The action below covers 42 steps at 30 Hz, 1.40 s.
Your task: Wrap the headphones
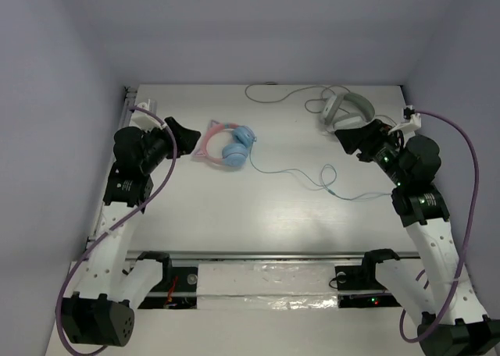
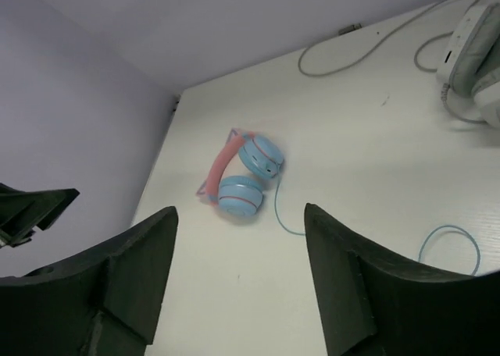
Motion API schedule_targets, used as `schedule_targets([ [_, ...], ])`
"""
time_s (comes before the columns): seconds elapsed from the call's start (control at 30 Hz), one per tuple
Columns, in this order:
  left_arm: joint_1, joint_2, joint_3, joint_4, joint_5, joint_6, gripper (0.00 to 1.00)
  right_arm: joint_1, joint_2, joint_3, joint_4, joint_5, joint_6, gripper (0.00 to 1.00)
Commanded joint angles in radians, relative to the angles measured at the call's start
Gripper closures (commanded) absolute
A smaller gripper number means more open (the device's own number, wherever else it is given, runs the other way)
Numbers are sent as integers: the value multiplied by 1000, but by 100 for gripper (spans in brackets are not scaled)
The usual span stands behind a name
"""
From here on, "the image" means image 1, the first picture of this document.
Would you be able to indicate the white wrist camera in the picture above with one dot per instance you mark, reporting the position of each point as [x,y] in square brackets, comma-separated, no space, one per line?
[144,115]
[411,121]

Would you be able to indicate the white foam taped block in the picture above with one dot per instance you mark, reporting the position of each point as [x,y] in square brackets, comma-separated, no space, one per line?
[281,286]

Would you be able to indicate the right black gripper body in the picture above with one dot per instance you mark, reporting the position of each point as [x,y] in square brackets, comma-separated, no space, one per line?
[377,134]

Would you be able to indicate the aluminium rail front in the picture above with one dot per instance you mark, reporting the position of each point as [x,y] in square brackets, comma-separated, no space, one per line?
[219,256]

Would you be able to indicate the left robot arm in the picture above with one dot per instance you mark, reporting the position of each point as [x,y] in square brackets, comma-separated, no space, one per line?
[101,309]

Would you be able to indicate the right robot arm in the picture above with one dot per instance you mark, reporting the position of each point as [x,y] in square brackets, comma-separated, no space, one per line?
[449,318]

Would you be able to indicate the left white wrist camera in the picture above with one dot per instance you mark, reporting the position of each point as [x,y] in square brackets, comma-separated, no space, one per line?
[144,115]

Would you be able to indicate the white grey headphones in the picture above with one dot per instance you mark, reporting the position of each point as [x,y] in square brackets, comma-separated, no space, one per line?
[346,111]

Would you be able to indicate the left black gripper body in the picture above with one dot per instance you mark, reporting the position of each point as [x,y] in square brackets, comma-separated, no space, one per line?
[172,138]

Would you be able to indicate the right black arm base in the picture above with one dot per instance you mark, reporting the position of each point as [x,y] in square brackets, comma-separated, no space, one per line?
[356,285]

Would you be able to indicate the pink blue cat-ear headphones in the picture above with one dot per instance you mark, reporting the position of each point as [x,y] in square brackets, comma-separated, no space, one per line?
[233,155]

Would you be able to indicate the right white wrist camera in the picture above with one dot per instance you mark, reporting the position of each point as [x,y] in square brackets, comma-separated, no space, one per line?
[411,121]

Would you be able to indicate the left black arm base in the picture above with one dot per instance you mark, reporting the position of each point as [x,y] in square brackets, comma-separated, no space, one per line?
[176,290]

